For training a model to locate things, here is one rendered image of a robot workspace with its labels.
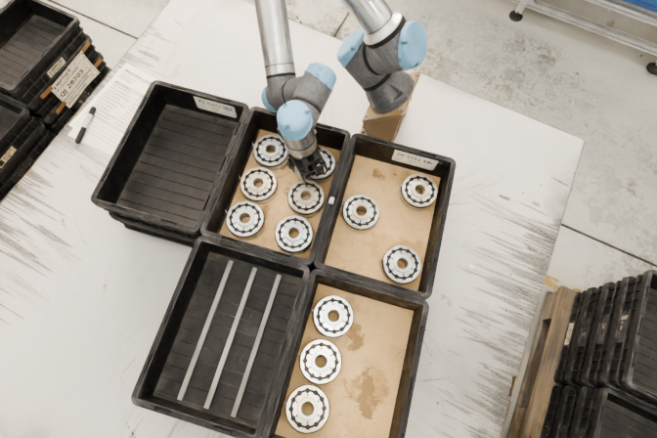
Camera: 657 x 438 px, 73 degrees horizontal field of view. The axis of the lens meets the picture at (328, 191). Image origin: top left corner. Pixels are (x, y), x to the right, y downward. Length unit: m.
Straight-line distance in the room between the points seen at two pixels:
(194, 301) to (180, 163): 0.40
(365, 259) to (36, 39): 1.69
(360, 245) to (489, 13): 2.08
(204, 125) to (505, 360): 1.11
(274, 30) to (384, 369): 0.87
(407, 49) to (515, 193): 0.64
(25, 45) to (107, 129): 0.76
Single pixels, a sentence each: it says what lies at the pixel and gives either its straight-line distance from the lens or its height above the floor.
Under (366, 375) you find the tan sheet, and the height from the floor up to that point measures 0.83.
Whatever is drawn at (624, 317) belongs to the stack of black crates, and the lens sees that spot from 1.84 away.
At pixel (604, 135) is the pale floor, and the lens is 2.79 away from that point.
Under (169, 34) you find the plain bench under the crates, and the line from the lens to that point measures 1.82.
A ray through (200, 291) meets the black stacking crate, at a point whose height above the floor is 0.83.
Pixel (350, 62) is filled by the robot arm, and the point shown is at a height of 1.01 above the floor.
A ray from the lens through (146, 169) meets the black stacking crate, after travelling 1.39.
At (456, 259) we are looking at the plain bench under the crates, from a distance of 1.42.
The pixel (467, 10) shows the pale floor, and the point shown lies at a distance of 2.99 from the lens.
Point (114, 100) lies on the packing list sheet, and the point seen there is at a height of 0.70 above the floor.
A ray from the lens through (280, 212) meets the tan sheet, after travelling 1.25.
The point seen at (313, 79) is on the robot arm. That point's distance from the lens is 1.01.
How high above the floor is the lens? 2.01
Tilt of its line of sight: 68 degrees down
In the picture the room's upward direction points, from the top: 6 degrees clockwise
